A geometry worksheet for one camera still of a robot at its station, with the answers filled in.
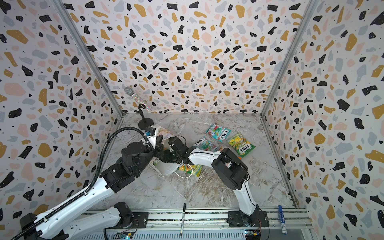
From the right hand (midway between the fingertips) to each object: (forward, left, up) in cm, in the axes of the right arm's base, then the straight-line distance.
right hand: (158, 156), depth 86 cm
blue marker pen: (-29, -65, -8) cm, 72 cm away
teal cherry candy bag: (+14, -27, -7) cm, 31 cm away
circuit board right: (-35, -50, -11) cm, 62 cm away
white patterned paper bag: (-6, -4, -4) cm, 8 cm away
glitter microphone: (+31, +18, +23) cm, 42 cm away
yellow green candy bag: (+14, -51, -8) cm, 54 cm away
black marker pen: (-31, -16, -9) cm, 36 cm away
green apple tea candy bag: (-4, -21, -8) cm, 23 cm away
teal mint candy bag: (+24, -37, -8) cm, 44 cm away
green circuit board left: (-37, +11, -9) cm, 39 cm away
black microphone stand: (+33, +19, -9) cm, 39 cm away
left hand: (-1, -7, +23) cm, 24 cm away
